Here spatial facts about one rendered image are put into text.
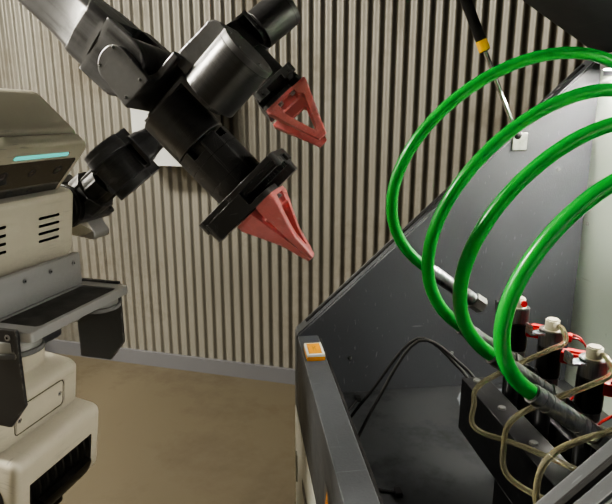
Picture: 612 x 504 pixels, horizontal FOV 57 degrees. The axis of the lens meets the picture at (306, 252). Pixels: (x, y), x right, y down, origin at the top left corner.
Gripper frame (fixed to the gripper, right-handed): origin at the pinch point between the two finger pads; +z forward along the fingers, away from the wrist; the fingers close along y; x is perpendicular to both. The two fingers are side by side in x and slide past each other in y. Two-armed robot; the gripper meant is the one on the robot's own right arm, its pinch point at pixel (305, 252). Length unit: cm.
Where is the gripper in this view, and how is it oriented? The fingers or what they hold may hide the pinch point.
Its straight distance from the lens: 56.3
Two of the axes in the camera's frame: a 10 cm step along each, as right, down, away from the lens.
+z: 7.0, 7.1, 0.8
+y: 7.1, -6.6, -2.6
